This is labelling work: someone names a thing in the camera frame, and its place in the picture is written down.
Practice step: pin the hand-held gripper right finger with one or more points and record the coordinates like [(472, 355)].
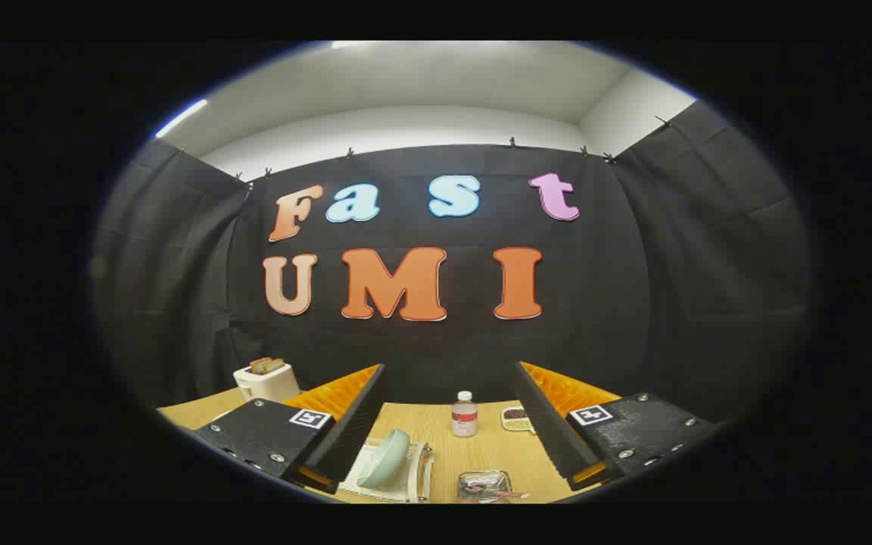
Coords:
[(549, 431)]

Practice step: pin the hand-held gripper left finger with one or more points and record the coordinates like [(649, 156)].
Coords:
[(353, 431)]

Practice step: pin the light green plate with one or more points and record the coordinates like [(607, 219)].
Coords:
[(387, 462)]

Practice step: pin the white divided tray with beans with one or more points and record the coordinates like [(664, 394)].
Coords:
[(513, 420)]

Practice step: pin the white ribbed drain tray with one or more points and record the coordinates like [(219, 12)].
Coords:
[(406, 484)]

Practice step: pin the clear bottle with red label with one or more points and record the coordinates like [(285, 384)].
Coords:
[(464, 420)]

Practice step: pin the white toaster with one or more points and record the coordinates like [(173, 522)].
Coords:
[(269, 386)]

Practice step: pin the brown toast slices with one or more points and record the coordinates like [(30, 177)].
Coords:
[(266, 365)]

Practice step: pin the ceiling light strip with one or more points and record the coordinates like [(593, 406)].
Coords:
[(345, 44), (182, 117)]

